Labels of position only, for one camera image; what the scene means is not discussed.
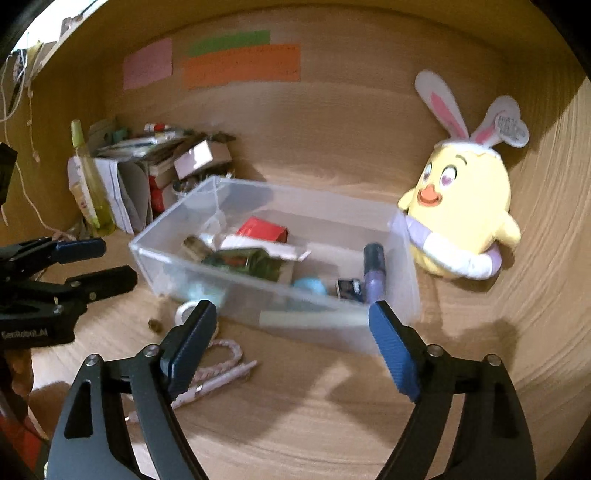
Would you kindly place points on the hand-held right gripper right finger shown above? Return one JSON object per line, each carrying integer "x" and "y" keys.
{"x": 392, "y": 350}

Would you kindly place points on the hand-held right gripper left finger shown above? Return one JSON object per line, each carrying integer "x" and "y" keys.
{"x": 194, "y": 341}

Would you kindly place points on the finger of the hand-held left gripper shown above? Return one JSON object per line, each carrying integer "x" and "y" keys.
{"x": 81, "y": 250}
{"x": 106, "y": 282}

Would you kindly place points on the small black box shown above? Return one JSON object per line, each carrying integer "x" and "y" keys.
{"x": 348, "y": 290}

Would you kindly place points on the purple glitter tube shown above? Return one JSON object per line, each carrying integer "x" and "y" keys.
{"x": 374, "y": 272}

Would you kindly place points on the grey cylinder stick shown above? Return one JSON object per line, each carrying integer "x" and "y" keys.
{"x": 314, "y": 319}

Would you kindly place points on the dark green printed box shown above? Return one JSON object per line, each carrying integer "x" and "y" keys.
{"x": 244, "y": 263}

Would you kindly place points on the small olive tin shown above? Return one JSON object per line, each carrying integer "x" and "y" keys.
{"x": 198, "y": 247}

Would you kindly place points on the white carton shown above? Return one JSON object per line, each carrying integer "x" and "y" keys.
{"x": 277, "y": 251}

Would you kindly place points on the clear plastic box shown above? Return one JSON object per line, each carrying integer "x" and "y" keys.
{"x": 323, "y": 221}

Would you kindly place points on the white tape roll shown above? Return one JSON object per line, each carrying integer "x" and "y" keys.
{"x": 182, "y": 314}

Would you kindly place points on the white pen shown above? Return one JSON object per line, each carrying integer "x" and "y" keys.
{"x": 226, "y": 376}

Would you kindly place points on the yellow green bottle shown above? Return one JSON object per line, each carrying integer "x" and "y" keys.
{"x": 94, "y": 194}

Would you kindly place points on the white printed packet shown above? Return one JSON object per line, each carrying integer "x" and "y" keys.
{"x": 76, "y": 184}

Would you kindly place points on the white folded papers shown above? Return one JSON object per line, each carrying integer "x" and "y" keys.
{"x": 121, "y": 194}

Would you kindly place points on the red book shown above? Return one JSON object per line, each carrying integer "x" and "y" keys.
{"x": 161, "y": 194}

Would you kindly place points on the blue round disc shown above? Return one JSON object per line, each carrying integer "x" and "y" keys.
{"x": 310, "y": 286}

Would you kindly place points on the floral notebook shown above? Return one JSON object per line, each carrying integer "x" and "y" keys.
{"x": 138, "y": 146}

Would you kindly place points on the white bowl of marbles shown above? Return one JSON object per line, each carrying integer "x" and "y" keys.
{"x": 182, "y": 186}

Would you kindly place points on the teal small box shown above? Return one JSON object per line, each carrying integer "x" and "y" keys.
{"x": 118, "y": 136}

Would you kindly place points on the orange red clothing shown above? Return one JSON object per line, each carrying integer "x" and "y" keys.
{"x": 21, "y": 447}

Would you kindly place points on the red packet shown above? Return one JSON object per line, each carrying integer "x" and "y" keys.
{"x": 258, "y": 228}

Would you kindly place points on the red and white marker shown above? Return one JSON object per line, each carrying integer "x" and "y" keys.
{"x": 154, "y": 126}

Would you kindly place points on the grey marker pen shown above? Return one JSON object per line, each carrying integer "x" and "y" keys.
{"x": 168, "y": 134}

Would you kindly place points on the white small cardboard box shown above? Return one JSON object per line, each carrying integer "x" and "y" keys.
{"x": 201, "y": 159}

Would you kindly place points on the yellow chick plush toy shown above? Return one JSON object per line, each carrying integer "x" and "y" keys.
{"x": 461, "y": 198}

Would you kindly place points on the pink paper note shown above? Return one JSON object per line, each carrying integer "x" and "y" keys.
{"x": 147, "y": 64}

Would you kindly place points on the orange paper note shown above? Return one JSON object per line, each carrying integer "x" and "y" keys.
{"x": 240, "y": 67}

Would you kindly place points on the green paper note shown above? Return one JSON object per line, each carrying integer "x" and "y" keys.
{"x": 228, "y": 44}

